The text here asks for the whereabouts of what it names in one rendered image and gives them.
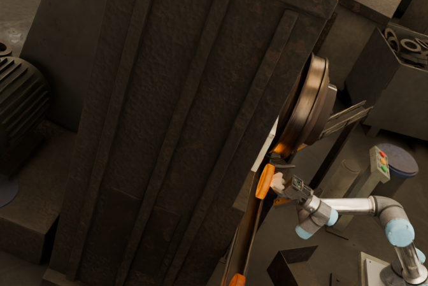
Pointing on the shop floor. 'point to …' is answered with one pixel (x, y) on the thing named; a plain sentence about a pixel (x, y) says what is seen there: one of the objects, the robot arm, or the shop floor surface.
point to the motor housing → (272, 189)
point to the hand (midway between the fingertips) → (266, 178)
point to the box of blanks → (392, 82)
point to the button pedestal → (362, 190)
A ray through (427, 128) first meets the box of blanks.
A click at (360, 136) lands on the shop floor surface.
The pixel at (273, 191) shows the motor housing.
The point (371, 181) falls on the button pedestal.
